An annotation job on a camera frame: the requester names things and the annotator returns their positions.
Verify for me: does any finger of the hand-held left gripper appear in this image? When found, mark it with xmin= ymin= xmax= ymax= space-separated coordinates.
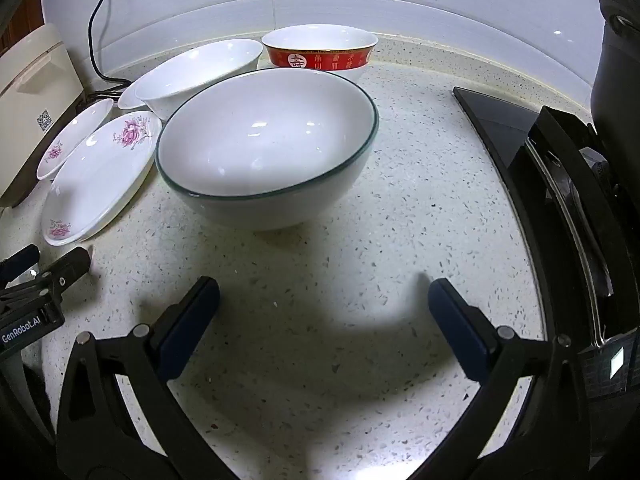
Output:
xmin=41 ymin=246 xmax=92 ymax=294
xmin=0 ymin=243 xmax=40 ymax=287

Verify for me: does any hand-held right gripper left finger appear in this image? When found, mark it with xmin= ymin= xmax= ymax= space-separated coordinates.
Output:
xmin=56 ymin=275 xmax=236 ymax=480

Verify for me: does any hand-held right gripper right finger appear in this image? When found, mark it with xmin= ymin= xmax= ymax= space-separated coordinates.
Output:
xmin=415 ymin=277 xmax=588 ymax=480

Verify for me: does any pink floral white plate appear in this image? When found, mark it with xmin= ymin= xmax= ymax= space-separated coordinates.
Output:
xmin=36 ymin=98 xmax=115 ymax=181
xmin=41 ymin=111 xmax=163 ymax=247

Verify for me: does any green rimmed white bowl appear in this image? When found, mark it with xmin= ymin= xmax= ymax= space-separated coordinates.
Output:
xmin=155 ymin=67 xmax=379 ymax=232

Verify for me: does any plain white bowl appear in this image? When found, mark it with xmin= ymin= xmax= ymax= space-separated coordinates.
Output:
xmin=134 ymin=39 xmax=264 ymax=120

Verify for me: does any cream rice cooker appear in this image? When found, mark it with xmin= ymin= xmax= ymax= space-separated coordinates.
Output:
xmin=0 ymin=22 xmax=86 ymax=209

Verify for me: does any black pan support grate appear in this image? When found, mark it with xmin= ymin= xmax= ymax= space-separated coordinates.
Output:
xmin=525 ymin=106 xmax=626 ymax=351

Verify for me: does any black glass cooktop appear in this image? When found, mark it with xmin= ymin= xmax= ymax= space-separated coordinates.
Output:
xmin=452 ymin=86 xmax=640 ymax=480

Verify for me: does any red patterned bowl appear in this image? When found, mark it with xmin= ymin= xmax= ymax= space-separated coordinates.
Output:
xmin=261 ymin=24 xmax=379 ymax=83

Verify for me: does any black cooking pot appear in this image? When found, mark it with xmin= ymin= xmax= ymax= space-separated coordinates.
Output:
xmin=590 ymin=0 xmax=640 ymax=128

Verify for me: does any black power cable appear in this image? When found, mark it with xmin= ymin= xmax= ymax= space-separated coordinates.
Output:
xmin=80 ymin=0 xmax=133 ymax=106

